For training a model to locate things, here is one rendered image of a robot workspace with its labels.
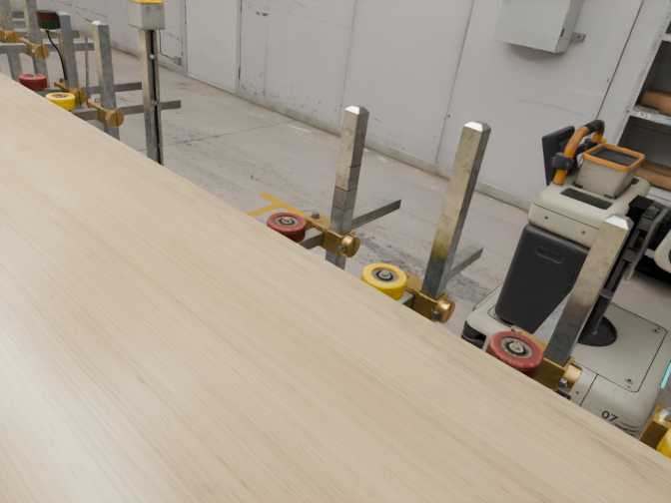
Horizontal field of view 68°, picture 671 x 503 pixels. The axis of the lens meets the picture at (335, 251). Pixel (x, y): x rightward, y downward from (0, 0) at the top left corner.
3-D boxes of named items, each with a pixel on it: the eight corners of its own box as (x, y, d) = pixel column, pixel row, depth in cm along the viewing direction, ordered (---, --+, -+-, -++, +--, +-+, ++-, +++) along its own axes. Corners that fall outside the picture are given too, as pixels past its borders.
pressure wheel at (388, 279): (375, 342, 89) (387, 290, 83) (344, 319, 94) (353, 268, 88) (403, 325, 94) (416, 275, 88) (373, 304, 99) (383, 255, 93)
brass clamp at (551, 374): (506, 343, 95) (514, 322, 93) (576, 382, 88) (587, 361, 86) (492, 358, 91) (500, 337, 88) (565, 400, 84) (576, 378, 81)
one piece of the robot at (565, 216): (477, 339, 194) (551, 131, 152) (532, 288, 231) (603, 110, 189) (562, 387, 176) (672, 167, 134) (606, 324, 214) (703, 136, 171)
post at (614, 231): (513, 425, 99) (611, 209, 74) (530, 436, 97) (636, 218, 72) (506, 436, 96) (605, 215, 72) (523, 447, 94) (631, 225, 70)
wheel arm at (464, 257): (467, 254, 124) (472, 240, 122) (480, 260, 122) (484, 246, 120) (359, 328, 94) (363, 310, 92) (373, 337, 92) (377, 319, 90)
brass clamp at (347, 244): (317, 230, 120) (320, 211, 117) (360, 252, 113) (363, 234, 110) (299, 237, 116) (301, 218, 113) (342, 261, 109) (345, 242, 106)
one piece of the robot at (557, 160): (541, 205, 171) (534, 139, 165) (575, 183, 195) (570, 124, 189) (576, 204, 163) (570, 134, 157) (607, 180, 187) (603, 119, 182)
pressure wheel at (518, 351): (519, 424, 77) (545, 370, 71) (468, 406, 79) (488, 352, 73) (521, 389, 83) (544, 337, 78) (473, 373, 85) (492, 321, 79)
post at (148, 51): (159, 178, 160) (150, 26, 137) (168, 183, 157) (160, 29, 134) (146, 181, 157) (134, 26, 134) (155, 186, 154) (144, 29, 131)
